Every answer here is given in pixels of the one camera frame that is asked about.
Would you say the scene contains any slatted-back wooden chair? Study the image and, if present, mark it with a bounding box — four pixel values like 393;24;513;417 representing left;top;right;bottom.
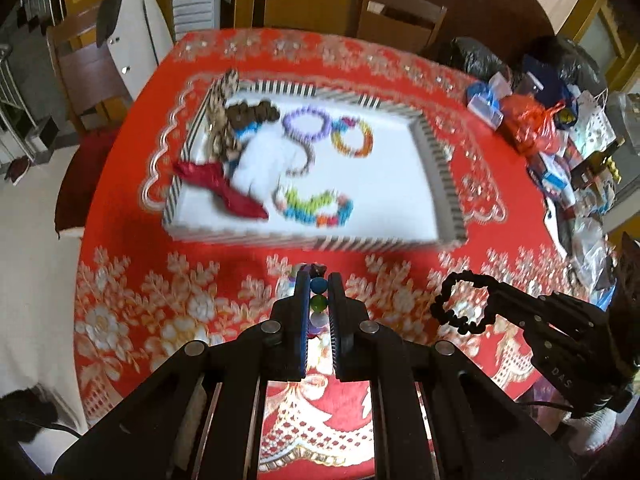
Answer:
360;0;448;53

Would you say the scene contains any orange bead bracelet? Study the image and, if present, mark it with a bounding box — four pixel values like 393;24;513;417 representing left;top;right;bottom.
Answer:
331;116;374;159

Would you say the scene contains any glossy wooden chair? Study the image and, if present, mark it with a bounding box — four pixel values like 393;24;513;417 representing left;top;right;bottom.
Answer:
262;0;361;36

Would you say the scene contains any purple bead bracelet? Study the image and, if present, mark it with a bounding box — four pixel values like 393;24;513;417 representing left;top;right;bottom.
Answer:
282;106;331;142

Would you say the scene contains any navy blue bag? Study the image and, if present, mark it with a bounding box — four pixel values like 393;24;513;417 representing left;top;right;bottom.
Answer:
522;55;571;106

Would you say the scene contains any white scrunchie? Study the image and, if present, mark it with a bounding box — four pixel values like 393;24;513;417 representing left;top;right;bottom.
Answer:
232;127;306;198

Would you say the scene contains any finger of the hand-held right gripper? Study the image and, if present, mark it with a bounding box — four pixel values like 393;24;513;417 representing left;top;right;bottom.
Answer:
482;280;553;356

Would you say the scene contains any large mixed bead bracelet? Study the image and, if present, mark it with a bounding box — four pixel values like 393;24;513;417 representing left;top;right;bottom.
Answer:
287;262;331;341

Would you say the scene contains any brown bead bracelet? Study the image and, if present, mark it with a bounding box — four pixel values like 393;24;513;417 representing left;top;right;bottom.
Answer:
227;101;280;131

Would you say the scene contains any dark red bow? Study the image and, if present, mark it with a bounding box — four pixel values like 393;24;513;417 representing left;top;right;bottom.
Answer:
172;160;271;220

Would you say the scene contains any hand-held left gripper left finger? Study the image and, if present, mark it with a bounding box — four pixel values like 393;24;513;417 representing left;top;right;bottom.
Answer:
52;270;312;480

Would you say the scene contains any dark red seat cushion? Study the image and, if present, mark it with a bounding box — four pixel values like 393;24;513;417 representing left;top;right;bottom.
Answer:
55;127;121;233

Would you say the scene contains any black plastic bag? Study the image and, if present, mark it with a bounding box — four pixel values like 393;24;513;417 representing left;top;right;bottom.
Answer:
440;37;506;78

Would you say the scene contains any pile of assorted packets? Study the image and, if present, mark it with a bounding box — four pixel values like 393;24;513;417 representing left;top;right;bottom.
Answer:
530;85;623;286

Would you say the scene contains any colourful chip bead bracelet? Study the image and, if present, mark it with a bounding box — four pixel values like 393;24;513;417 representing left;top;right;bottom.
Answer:
274;185;354;228

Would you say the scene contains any chevron-edged white tray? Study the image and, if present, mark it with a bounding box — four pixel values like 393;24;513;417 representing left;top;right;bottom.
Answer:
162;80;468;253

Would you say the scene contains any wooden chair with coat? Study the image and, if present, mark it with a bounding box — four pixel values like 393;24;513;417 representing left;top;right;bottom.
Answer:
47;7;136;126

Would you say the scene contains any red plastic bag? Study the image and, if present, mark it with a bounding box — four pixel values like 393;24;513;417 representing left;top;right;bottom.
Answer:
500;95;566;156

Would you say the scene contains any metal stair railing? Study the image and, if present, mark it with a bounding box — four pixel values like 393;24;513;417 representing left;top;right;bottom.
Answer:
0;42;38;161

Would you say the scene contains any round dark wooden tabletop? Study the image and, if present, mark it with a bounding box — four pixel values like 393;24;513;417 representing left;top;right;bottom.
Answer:
400;0;556;61

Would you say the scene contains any black bead bracelet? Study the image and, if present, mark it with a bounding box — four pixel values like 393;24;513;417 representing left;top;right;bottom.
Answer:
432;270;501;333

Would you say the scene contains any leopard print ribbon bow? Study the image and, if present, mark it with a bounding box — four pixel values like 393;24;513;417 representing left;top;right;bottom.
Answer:
207;70;246;161

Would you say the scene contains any white coat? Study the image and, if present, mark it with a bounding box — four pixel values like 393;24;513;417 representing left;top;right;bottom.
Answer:
97;0;176;101

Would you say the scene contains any rhinestone bracelet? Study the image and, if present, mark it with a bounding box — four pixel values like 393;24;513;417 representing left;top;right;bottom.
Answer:
287;137;316;176

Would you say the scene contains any blue and white tissue packet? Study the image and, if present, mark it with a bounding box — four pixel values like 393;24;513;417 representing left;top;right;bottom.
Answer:
467;72;513;128

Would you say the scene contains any red floral tablecloth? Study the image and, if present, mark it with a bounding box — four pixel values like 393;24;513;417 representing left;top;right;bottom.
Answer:
72;27;616;480

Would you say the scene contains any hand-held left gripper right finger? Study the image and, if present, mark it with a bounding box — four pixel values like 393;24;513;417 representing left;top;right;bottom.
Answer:
327;272;583;480

